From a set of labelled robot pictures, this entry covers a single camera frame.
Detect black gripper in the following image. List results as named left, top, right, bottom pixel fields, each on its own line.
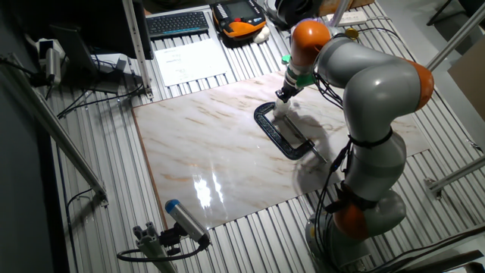
left=275, top=81, right=304, bottom=104

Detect long diagonal aluminium beam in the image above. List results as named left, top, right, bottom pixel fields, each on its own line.
left=0, top=52, right=109, bottom=208

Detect brown cardboard panel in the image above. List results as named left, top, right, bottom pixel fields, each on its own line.
left=447, top=45, right=485, bottom=123

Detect black monitor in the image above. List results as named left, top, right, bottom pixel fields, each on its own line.
left=11, top=0, right=155, bottom=61

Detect tall aluminium post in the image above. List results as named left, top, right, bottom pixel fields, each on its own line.
left=425, top=2, right=485, bottom=74

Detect brown cardboard box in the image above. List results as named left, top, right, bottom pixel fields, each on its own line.
left=318, top=0, right=374, bottom=17

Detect black table cables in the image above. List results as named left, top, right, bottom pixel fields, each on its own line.
left=56, top=82, right=146, bottom=119

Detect black round spool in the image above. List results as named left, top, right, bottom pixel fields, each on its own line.
left=264, top=0, right=324, bottom=30

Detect white power strip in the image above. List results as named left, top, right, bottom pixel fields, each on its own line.
left=325, top=10, right=368, bottom=28

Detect upright aluminium profile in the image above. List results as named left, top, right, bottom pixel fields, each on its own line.
left=121, top=0, right=155, bottom=101

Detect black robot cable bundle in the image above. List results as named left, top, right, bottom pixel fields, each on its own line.
left=312, top=71, right=359, bottom=273

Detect aluminium post by power strip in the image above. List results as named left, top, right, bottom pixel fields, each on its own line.
left=328, top=0, right=354, bottom=28

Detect orange and black teach pendant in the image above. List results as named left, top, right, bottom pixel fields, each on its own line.
left=211, top=0, right=268, bottom=39

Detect printed white paper sheet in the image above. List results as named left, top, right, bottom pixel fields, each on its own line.
left=154, top=37, right=230, bottom=88

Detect silver camera with blue cap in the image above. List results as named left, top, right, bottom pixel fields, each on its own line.
left=164, top=199, right=211, bottom=246

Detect marble pattern board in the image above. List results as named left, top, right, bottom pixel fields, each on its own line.
left=132, top=70, right=431, bottom=231

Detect black metal C-clamp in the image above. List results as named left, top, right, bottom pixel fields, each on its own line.
left=253, top=101, right=329, bottom=165

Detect black keyboard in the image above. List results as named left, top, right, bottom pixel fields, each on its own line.
left=145, top=11, right=210, bottom=40

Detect black camera cable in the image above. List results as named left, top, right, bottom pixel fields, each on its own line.
left=116, top=242, right=210, bottom=264

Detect short aluminium profile stand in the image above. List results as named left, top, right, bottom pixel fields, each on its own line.
left=132, top=221, right=177, bottom=273

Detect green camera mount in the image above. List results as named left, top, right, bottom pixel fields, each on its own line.
left=280, top=55, right=318, bottom=89

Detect silver camera on bracket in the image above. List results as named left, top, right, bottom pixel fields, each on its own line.
left=36, top=37, right=64, bottom=86

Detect low aluminium beam with bracket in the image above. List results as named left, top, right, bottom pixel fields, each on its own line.
left=423, top=155, right=485, bottom=201

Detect black tablet stand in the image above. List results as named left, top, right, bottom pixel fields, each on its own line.
left=48, top=24, right=100, bottom=77

